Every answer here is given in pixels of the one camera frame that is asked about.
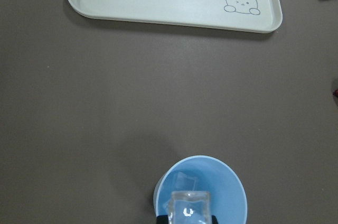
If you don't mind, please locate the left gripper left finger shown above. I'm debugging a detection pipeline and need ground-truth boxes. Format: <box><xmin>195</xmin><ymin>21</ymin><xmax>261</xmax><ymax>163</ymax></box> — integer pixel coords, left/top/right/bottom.
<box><xmin>156</xmin><ymin>215</ymin><xmax>169</xmax><ymax>224</ymax></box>

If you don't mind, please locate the ice cube in cup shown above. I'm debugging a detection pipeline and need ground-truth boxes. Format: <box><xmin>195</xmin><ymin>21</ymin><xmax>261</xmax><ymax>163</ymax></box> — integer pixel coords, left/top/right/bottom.
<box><xmin>172</xmin><ymin>172</ymin><xmax>198</xmax><ymax>191</ymax></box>

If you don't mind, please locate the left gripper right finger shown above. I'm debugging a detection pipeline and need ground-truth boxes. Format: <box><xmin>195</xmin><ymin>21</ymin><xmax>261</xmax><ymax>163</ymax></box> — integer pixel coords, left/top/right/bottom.
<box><xmin>211</xmin><ymin>216</ymin><xmax>219</xmax><ymax>224</ymax></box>

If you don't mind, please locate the light blue plastic cup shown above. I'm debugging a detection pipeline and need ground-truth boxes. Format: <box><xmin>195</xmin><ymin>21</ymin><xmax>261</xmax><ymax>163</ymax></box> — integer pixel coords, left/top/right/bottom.
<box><xmin>153</xmin><ymin>155</ymin><xmax>248</xmax><ymax>223</ymax></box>

